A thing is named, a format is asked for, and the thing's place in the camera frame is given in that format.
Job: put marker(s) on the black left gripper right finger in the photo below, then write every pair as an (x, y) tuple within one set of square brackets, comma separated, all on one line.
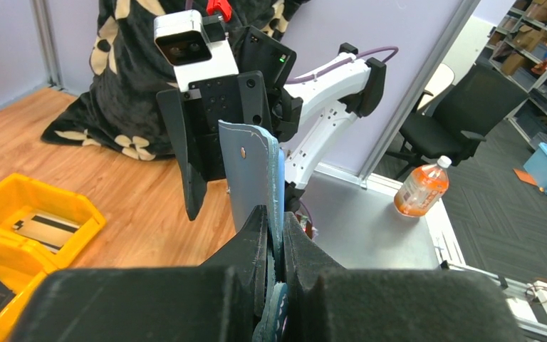
[(328, 302)]

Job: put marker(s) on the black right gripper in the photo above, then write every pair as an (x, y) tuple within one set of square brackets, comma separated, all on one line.
[(255, 95)]

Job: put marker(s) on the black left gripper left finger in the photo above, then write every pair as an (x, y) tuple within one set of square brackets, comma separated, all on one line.
[(222, 299)]

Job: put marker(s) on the blue leather card holder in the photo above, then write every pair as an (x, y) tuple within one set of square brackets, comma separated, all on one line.
[(254, 170)]

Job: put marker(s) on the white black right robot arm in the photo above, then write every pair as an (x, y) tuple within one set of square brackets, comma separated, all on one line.
[(335, 95)]

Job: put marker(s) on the gold striped card in tray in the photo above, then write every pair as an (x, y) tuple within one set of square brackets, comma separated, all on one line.
[(49, 230)]

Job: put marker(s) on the black floral fleece blanket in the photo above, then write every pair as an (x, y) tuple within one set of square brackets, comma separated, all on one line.
[(119, 110)]

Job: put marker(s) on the orange drink bottle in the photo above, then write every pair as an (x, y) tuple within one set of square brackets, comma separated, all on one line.
[(424, 186)]

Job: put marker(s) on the yellow plastic compartment tray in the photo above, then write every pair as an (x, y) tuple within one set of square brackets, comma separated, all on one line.
[(25, 263)]

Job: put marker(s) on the black office chair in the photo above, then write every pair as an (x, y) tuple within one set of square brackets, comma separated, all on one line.
[(461, 120)]

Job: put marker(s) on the grey storage shelf rack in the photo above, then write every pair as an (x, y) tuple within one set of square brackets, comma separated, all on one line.
[(517, 49)]

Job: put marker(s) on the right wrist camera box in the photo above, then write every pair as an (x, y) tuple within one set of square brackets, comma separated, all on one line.
[(196, 46)]

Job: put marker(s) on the aluminium frame post left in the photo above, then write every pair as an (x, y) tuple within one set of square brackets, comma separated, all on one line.
[(47, 42)]

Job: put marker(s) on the aluminium frame post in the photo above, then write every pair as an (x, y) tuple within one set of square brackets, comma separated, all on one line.
[(47, 42), (444, 41)]

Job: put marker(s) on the aluminium frame post right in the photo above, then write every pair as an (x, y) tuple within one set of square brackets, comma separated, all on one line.
[(444, 41)]

